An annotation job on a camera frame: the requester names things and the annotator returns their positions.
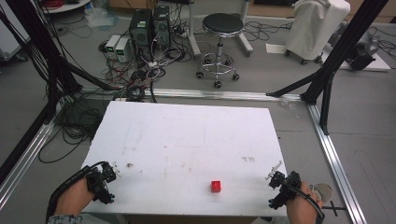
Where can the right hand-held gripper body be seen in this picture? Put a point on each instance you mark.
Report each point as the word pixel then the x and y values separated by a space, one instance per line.
pixel 289 186

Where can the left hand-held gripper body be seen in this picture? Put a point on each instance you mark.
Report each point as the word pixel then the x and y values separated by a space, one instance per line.
pixel 99 183

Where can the person's right hand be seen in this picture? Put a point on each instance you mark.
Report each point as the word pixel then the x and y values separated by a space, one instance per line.
pixel 302 208

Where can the person's left hand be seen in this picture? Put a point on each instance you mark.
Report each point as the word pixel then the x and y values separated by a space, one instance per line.
pixel 73 199

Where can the grey shoe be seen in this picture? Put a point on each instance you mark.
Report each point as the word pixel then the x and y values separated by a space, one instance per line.
pixel 322 191

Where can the red toy block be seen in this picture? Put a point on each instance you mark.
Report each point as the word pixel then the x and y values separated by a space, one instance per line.
pixel 215 186

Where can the white power supply box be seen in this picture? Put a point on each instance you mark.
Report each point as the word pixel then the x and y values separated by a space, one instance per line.
pixel 112 45
pixel 122 49

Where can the white paper sheet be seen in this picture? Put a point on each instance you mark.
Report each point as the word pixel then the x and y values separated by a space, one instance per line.
pixel 275 48

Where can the black computer tower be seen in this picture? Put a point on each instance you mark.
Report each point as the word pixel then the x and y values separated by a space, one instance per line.
pixel 162 26
pixel 140 31

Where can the black device on board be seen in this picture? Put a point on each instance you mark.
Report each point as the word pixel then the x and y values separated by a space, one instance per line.
pixel 362 59

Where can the white floor board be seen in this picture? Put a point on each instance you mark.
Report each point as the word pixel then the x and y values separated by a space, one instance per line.
pixel 376 63

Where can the white covered cart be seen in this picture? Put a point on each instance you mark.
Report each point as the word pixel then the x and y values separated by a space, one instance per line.
pixel 314 28

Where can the clear plastic bag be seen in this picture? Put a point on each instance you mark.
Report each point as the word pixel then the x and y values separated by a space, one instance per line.
pixel 101 17

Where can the black round stool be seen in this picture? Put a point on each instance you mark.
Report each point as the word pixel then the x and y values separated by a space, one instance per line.
pixel 222 23

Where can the aluminium floor rail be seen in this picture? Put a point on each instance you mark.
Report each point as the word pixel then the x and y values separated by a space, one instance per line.
pixel 334 161
pixel 218 94
pixel 21 165

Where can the black frame post with braces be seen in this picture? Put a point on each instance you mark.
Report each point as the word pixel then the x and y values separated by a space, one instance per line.
pixel 342 46

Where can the white table leg frame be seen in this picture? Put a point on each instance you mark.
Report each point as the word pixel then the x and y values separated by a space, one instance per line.
pixel 194 40

